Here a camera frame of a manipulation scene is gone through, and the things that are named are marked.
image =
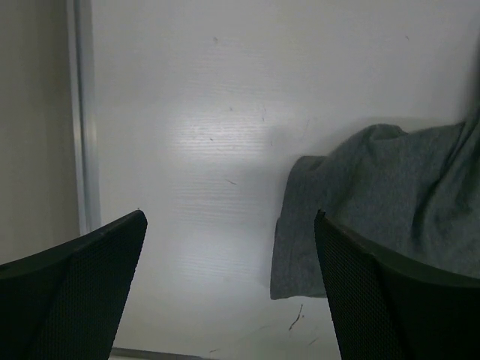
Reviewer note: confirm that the aluminium table frame rail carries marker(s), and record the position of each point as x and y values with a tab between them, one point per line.
82	89

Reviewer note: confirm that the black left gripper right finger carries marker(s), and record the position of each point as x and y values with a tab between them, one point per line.
385	305

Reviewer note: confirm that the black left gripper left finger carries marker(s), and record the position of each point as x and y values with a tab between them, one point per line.
66	302

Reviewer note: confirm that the grey shorts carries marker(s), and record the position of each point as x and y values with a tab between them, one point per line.
416	193

